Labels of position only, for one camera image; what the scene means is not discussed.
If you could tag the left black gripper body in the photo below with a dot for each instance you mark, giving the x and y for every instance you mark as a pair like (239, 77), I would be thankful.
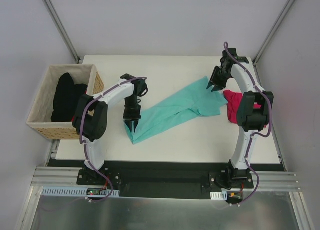
(131, 116)

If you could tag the left slotted cable duct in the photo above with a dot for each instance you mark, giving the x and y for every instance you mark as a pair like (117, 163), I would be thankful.
(79, 192)

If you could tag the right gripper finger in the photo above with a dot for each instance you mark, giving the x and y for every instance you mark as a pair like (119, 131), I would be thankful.
(217, 88)
(209, 85)

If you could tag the right slotted cable duct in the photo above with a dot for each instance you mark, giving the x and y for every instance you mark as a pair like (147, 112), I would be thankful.
(222, 195)

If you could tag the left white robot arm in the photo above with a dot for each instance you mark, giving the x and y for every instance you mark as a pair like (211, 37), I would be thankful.
(91, 117)

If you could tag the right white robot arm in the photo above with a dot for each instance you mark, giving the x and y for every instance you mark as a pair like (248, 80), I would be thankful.
(238, 171)

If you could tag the folded pink t shirt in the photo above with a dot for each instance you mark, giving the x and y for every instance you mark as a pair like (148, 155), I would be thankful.
(233, 107)

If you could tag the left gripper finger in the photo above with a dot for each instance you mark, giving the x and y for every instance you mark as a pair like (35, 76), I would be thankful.
(135, 123)
(129, 124)

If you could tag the aluminium rail frame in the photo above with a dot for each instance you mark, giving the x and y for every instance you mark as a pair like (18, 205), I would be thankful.
(273, 177)

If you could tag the slotted cable duct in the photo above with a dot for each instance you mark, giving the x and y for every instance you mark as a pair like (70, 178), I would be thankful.
(79, 192)
(222, 195)

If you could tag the black t shirt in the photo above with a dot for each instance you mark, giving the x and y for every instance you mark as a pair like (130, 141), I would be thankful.
(66, 99)

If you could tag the wicker laundry basket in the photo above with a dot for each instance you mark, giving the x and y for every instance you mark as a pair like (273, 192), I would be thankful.
(40, 115)

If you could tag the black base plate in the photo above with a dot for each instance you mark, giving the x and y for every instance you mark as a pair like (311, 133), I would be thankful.
(165, 179)

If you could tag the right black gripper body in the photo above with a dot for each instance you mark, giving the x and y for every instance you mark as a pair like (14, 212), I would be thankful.
(218, 82)

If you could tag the teal t shirt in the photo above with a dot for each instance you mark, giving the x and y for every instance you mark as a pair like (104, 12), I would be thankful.
(188, 103)

